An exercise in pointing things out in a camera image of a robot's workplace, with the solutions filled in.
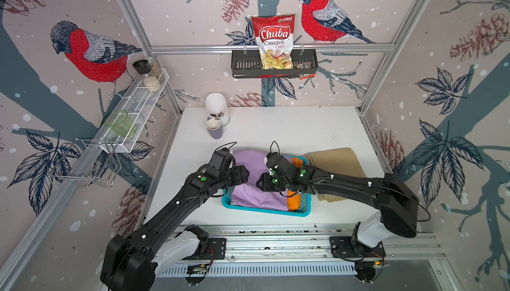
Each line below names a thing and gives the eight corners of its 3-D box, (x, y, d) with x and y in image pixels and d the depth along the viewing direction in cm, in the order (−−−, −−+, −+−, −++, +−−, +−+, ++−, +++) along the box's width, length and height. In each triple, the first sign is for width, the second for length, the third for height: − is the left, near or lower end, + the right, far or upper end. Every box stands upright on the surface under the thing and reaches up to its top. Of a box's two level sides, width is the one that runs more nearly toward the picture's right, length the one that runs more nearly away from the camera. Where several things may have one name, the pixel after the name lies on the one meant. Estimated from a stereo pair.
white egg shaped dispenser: (208, 128, 114) (202, 108, 102) (212, 112, 122) (206, 92, 110) (228, 128, 114) (224, 108, 102) (231, 112, 122) (227, 92, 110)
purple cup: (207, 140, 109) (202, 129, 102) (209, 128, 115) (206, 117, 107) (222, 140, 109) (219, 129, 102) (223, 128, 115) (221, 117, 107)
